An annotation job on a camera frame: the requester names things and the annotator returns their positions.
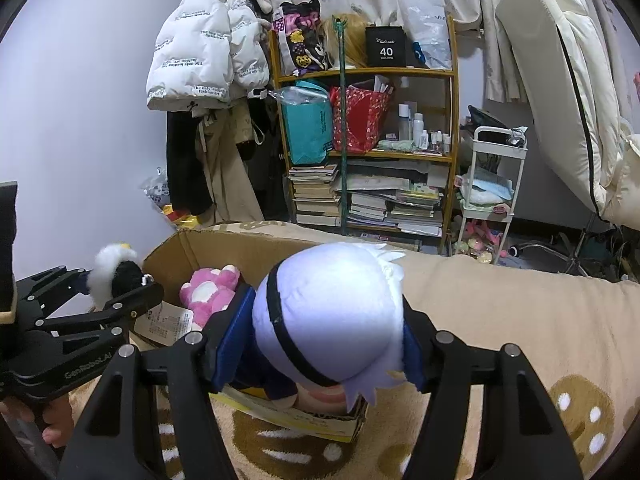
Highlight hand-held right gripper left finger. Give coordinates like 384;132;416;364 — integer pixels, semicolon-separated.
57;282;258;480

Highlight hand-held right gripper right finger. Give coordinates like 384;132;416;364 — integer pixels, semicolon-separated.
400;305;583;480

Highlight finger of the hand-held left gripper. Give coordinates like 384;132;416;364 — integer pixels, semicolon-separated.
30;282;165;343
12;266;98;318

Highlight black and white fluffy plush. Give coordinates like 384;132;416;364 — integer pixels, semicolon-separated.
87;242;156;311

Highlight pink plush toy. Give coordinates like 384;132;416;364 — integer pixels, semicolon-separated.
179;265;241;331

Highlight printed cardboard box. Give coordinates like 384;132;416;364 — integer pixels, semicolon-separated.
127;227;368;443

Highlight lilac haired plush doll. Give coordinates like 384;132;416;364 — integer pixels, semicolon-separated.
235;242;408;413

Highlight person's left hand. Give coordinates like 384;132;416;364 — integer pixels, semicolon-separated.
0;395;76;450

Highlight white paper tag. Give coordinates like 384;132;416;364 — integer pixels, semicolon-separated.
137;302;195;348

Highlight beige patterned blanket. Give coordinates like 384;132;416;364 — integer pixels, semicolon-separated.
65;220;640;480

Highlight plastic bag with yellow items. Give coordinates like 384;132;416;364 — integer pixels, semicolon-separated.
145;167;201;231

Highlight pile of small pink toys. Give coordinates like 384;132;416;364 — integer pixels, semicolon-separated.
452;220;506;263

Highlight stack of old books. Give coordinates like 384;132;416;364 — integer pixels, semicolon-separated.
287;162;343;227

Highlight beige trousers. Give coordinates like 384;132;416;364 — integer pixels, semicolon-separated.
197;105;266;228

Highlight pile of books and papers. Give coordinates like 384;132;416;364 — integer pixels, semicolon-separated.
345;160;446;238

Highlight black hanging garment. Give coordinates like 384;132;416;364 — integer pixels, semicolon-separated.
166;110;213;216

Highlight dark hanging clothes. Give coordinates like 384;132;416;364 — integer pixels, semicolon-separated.
240;95;291;223

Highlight chrome chair base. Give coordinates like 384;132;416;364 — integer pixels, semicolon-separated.
510;212;626;278

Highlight light blue cloth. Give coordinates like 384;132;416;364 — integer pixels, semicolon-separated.
460;167;516;206

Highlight green pole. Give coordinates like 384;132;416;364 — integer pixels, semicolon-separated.
331;17;353;237

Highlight teal paper bag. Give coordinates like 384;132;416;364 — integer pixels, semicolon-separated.
280;80;333;166

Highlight group of cosmetic bottles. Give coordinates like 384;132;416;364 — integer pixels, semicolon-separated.
397;101;453;155

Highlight red gift bag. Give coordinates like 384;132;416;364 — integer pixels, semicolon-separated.
329;76;393;155

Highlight white trolley cart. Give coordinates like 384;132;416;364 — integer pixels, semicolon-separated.
452;126;528;266

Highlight black pouch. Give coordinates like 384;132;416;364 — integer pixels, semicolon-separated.
467;105;521;133

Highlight white puffer jacket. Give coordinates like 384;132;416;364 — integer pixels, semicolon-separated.
146;0;271;111

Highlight wooden shelf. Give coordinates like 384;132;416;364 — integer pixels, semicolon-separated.
267;15;461;256

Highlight colourful printed bag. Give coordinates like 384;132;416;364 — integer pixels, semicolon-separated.
272;0;333;77

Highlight black box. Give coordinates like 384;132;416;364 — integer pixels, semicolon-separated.
365;25;407;68

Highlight blonde wig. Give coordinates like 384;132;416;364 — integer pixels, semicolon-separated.
320;12;371;70

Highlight clear plastic bag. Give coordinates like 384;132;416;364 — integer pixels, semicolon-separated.
400;0;453;71

